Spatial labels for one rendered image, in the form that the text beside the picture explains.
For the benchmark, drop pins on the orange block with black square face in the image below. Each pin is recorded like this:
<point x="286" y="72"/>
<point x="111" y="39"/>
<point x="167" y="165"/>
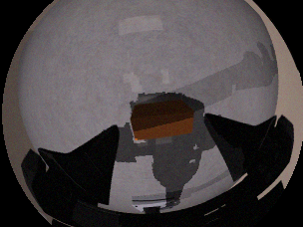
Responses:
<point x="161" y="119"/>

